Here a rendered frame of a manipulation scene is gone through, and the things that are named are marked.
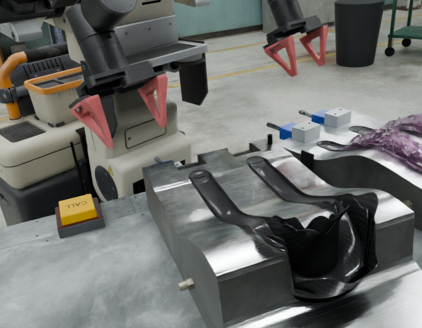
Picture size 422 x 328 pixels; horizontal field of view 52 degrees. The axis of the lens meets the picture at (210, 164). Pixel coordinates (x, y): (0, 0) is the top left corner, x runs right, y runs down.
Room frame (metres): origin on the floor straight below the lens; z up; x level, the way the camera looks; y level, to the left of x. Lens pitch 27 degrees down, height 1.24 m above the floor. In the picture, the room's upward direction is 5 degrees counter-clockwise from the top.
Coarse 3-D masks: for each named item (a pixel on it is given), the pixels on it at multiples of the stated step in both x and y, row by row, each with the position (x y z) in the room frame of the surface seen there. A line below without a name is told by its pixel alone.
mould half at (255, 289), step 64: (192, 192) 0.60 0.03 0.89; (256, 192) 0.59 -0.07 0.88; (320, 192) 0.57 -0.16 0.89; (384, 192) 0.48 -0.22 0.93; (192, 256) 0.43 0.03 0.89; (256, 256) 0.37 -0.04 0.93; (384, 256) 0.41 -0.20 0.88; (256, 320) 0.35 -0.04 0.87; (320, 320) 0.35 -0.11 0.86; (384, 320) 0.34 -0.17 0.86
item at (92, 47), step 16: (80, 48) 0.65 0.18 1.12; (96, 48) 0.63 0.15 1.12; (112, 48) 0.63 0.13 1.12; (96, 64) 0.62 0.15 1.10; (112, 64) 0.62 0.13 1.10; (128, 64) 0.64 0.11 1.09; (144, 64) 0.64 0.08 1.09; (96, 80) 0.59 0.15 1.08; (112, 80) 0.61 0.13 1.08; (80, 96) 0.62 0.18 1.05
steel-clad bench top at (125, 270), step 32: (32, 224) 0.68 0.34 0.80; (128, 224) 0.66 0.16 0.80; (0, 256) 0.59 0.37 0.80; (32, 256) 0.59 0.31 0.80; (64, 256) 0.58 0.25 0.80; (96, 256) 0.57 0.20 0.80; (128, 256) 0.56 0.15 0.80; (160, 256) 0.56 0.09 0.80; (416, 256) 0.50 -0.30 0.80; (0, 288) 0.51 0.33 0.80; (32, 288) 0.51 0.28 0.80; (64, 288) 0.50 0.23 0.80; (96, 288) 0.50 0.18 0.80; (128, 288) 0.49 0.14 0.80; (160, 288) 0.48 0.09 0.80; (0, 320) 0.45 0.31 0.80; (32, 320) 0.44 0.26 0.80; (64, 320) 0.44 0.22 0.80; (96, 320) 0.43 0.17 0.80; (128, 320) 0.43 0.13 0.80; (160, 320) 0.42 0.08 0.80; (192, 320) 0.42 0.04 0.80
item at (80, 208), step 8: (64, 200) 0.70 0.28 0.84; (72, 200) 0.69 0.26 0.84; (80, 200) 0.69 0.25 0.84; (88, 200) 0.69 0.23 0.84; (64, 208) 0.67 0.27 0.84; (72, 208) 0.67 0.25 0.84; (80, 208) 0.66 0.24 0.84; (88, 208) 0.66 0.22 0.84; (64, 216) 0.64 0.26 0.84; (72, 216) 0.65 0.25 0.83; (80, 216) 0.65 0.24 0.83; (88, 216) 0.66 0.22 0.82; (96, 216) 0.66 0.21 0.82; (64, 224) 0.64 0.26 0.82
